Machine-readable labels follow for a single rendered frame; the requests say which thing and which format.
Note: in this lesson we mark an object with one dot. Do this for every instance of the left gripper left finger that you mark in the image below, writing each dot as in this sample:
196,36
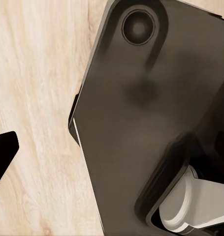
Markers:
9,146

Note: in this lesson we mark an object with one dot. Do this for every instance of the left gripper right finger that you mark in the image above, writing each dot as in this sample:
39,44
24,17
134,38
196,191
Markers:
219,144

